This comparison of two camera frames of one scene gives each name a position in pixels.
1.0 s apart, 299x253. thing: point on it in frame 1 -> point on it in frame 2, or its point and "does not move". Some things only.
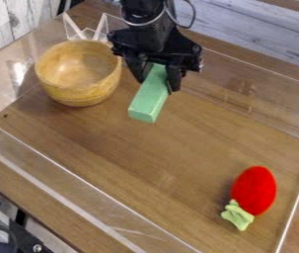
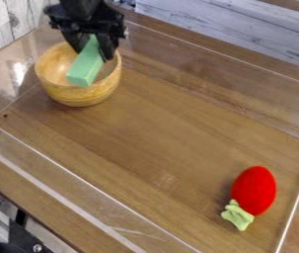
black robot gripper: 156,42 -> 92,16
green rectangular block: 152,94 -> 88,63
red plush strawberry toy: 252,191 does not move
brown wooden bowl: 77,71 does not move
